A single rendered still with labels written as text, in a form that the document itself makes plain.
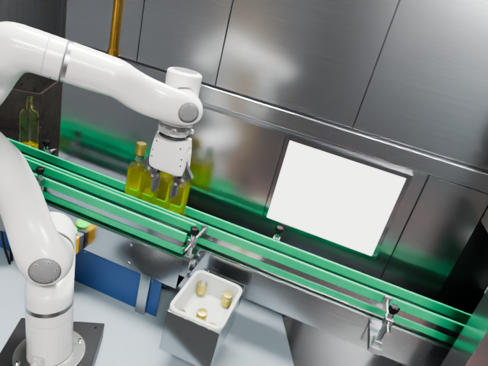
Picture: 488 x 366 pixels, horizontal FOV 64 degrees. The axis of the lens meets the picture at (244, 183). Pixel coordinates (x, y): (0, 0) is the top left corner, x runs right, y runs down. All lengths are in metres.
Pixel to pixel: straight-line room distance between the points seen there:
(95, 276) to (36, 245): 0.61
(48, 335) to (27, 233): 0.32
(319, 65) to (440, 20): 0.36
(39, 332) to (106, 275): 0.43
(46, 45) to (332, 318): 1.13
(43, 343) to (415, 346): 1.11
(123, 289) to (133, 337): 0.19
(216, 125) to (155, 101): 0.58
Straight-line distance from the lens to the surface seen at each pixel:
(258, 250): 1.36
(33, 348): 1.29
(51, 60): 0.93
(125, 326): 1.53
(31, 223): 1.03
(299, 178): 1.40
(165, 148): 1.01
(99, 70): 0.93
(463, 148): 1.40
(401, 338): 1.45
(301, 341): 1.78
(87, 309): 1.58
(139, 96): 0.89
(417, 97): 1.35
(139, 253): 1.42
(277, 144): 1.38
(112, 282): 1.59
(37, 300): 1.17
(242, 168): 1.44
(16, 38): 0.94
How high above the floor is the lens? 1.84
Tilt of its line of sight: 23 degrees down
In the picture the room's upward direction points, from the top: 15 degrees clockwise
